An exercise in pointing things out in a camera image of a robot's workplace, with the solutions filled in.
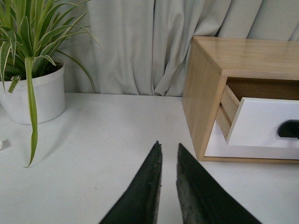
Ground black drawer handle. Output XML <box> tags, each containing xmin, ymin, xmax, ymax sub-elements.
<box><xmin>277</xmin><ymin>119</ymin><xmax>299</xmax><ymax>139</ymax></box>

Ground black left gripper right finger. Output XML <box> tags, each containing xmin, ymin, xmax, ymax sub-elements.
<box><xmin>177</xmin><ymin>143</ymin><xmax>260</xmax><ymax>224</ymax></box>

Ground green spider plant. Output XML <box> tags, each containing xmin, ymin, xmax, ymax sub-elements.
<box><xmin>0</xmin><ymin>0</ymin><xmax>92</xmax><ymax>162</ymax></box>

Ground white plant pot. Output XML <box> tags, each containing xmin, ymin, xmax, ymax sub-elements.
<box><xmin>0</xmin><ymin>58</ymin><xmax>65</xmax><ymax>125</ymax></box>

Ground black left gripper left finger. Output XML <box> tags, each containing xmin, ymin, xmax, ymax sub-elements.
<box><xmin>100</xmin><ymin>141</ymin><xmax>162</xmax><ymax>224</ymax></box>

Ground grey-white curtain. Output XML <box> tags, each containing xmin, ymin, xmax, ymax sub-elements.
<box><xmin>61</xmin><ymin>0</ymin><xmax>299</xmax><ymax>96</ymax></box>

